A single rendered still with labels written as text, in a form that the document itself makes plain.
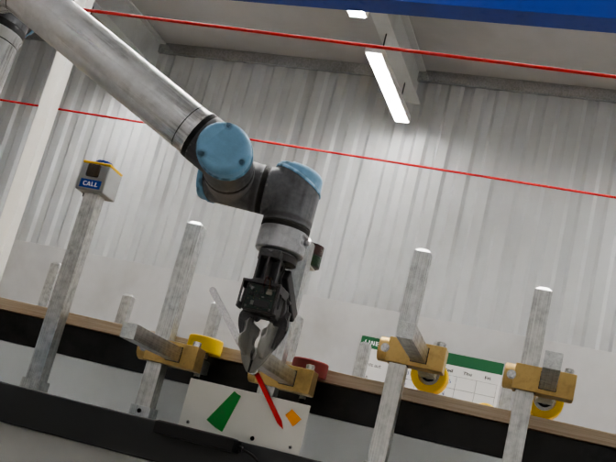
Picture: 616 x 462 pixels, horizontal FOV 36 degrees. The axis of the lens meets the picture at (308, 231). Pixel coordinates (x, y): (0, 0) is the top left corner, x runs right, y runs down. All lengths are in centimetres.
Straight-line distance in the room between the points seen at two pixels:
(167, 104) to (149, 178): 913
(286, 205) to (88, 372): 83
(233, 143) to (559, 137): 839
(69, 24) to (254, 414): 83
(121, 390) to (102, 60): 90
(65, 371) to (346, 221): 762
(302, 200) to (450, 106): 839
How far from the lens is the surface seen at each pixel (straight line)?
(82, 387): 233
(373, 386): 211
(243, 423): 194
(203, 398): 197
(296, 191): 169
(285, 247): 166
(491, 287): 934
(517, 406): 188
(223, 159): 156
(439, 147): 988
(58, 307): 214
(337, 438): 212
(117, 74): 165
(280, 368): 181
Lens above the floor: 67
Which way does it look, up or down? 14 degrees up
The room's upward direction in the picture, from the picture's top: 14 degrees clockwise
